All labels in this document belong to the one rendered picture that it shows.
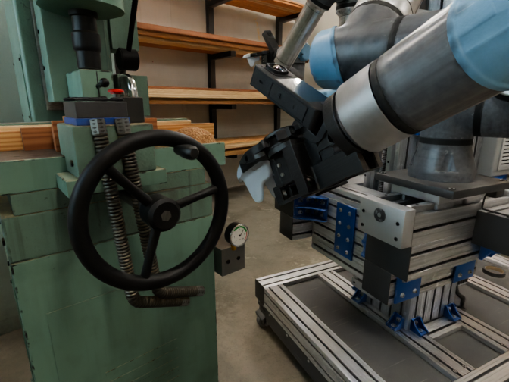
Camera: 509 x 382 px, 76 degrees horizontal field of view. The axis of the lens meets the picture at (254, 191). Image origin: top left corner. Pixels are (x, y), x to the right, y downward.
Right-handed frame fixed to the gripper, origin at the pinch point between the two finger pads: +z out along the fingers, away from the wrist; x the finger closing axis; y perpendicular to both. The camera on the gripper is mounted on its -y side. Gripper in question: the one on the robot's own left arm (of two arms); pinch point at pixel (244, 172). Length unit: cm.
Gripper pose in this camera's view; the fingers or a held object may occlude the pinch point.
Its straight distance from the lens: 48.0
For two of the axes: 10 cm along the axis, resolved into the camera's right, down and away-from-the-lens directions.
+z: -5.6, 3.1, 7.7
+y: 3.2, 9.4, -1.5
